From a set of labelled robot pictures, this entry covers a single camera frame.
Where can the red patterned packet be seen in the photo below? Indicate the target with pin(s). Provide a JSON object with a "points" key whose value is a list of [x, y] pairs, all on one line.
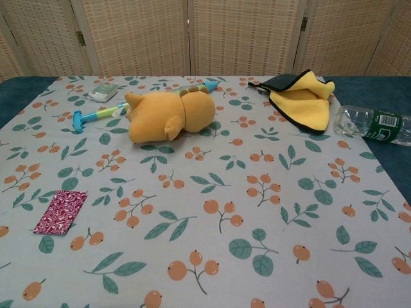
{"points": [[61, 211]]}

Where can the clear bottle green label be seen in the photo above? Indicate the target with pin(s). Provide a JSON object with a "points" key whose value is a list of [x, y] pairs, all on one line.
{"points": [[353, 120]]}

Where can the orange plush toy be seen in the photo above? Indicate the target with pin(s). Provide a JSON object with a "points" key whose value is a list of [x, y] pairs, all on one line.
{"points": [[154, 118]]}

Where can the green white tissue pack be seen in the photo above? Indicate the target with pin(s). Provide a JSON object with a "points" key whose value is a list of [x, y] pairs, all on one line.
{"points": [[104, 91]]}

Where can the yellow black microfiber cloth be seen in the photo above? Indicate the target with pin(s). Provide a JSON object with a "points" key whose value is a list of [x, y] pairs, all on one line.
{"points": [[305, 109]]}

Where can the woven folding screen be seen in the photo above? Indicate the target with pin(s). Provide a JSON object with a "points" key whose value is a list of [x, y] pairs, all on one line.
{"points": [[138, 38]]}

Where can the brass screen hinge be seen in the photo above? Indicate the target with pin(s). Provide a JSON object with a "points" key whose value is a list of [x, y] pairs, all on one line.
{"points": [[80, 38], [303, 24]]}

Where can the floral print tablecloth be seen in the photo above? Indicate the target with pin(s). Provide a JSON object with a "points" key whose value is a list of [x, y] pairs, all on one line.
{"points": [[205, 199]]}

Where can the blue green toy pump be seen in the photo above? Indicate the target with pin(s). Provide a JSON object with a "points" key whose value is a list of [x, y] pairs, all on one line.
{"points": [[96, 114]]}

